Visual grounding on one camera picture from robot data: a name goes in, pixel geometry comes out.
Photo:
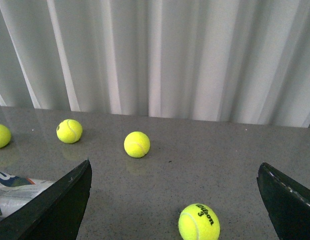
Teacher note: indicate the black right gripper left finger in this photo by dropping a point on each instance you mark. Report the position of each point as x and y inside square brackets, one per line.
[56, 213]

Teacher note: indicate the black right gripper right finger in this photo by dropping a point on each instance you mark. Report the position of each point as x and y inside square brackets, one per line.
[286, 201]

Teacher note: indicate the clear tennis ball can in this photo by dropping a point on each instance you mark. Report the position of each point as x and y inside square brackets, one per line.
[16, 191]

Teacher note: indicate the yellow tennis ball with mark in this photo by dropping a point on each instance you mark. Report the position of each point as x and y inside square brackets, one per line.
[69, 131]

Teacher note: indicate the tennis ball with Wilson logo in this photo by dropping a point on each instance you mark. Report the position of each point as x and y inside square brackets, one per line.
[199, 222]

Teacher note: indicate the far left yellow tennis ball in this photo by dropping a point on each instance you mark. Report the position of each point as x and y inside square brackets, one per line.
[5, 136]

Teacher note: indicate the middle yellow tennis ball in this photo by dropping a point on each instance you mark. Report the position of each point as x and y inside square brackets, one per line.
[137, 144]

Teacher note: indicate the white pleated curtain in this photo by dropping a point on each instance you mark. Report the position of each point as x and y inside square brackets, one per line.
[240, 61]

